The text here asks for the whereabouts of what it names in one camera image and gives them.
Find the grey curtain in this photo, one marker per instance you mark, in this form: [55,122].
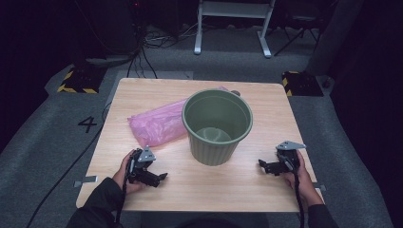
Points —
[335,34]

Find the white metal stand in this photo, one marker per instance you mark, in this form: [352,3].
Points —
[234,9]

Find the pink plastic bag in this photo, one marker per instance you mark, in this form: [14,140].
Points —
[158,125]

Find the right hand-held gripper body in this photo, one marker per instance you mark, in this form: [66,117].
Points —
[288,161]

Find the black yellow striped ramp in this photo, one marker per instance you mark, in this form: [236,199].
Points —
[80,80]
[301,84]

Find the grey tape strip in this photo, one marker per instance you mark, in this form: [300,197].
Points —
[320,187]
[85,181]

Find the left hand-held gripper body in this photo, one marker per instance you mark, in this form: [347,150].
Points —
[139,171]

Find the person's left hand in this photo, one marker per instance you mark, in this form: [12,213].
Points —
[120,175]

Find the small round grey thing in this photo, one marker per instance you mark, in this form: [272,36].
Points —
[235,93]

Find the person's right hand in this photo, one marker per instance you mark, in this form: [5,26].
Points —
[309,190]

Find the green plastic bin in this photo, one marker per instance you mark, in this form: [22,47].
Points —
[218,148]

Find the black tripod stand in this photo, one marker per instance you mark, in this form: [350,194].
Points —
[297,34]

